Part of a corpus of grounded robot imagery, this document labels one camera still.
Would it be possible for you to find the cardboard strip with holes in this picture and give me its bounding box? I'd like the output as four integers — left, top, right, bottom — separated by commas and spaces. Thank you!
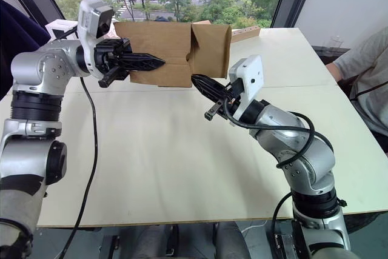
231, 26, 261, 44

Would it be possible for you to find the small brown cardboard box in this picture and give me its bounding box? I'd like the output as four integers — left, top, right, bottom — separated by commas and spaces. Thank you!
113, 21, 233, 88

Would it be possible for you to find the thin black lanyard cord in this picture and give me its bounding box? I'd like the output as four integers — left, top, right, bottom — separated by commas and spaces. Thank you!
350, 80, 388, 99

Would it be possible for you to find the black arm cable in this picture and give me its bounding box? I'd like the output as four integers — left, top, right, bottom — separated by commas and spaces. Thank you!
56, 76, 99, 259
224, 101, 336, 259

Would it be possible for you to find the thin white cable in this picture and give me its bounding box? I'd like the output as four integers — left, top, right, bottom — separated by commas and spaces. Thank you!
241, 220, 268, 237

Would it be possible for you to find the white box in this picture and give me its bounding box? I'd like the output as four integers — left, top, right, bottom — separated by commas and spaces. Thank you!
44, 19, 80, 41

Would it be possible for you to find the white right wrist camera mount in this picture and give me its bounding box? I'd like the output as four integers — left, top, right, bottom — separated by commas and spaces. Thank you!
227, 55, 266, 120

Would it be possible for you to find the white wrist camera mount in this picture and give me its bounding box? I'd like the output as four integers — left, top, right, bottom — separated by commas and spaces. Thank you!
227, 55, 266, 120
76, 0, 116, 79

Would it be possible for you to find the dark navy cloth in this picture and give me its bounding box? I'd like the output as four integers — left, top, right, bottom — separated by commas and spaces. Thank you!
0, 0, 51, 99

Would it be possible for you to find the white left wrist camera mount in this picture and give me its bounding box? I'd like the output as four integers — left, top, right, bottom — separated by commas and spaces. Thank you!
76, 0, 116, 79

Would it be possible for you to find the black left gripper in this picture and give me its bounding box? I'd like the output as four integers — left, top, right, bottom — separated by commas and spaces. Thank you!
93, 37, 166, 89

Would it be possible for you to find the black low ledge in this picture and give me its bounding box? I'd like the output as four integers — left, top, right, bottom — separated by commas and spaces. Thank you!
311, 45, 353, 66

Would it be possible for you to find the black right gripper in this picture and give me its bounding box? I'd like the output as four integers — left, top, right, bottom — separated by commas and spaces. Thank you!
191, 73, 244, 121

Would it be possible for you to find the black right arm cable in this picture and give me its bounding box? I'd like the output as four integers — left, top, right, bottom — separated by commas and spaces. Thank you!
224, 101, 336, 259

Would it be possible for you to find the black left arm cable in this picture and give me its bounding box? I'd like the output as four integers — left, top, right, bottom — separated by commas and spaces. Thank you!
56, 76, 99, 259

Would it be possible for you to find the person in grey shirt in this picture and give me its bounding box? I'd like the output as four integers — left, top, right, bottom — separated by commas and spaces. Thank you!
326, 27, 388, 154

